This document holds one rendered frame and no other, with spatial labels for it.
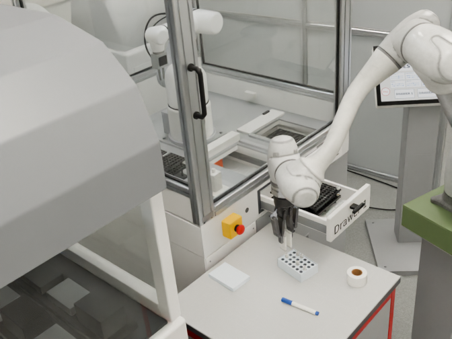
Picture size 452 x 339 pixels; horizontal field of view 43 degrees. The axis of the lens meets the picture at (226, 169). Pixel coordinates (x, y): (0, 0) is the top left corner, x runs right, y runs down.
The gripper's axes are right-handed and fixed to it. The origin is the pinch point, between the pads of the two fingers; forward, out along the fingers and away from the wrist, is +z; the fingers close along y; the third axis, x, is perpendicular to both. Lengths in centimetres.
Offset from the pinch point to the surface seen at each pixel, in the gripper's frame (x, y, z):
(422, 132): -32, -124, 12
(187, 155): -22.1, 23.1, -35.4
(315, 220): -0.6, -15.8, -0.9
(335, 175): -37, -66, 15
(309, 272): 11.0, -0.8, 8.7
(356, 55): -117, -170, 1
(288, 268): 4.8, 3.1, 8.1
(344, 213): 5.3, -25.0, -2.5
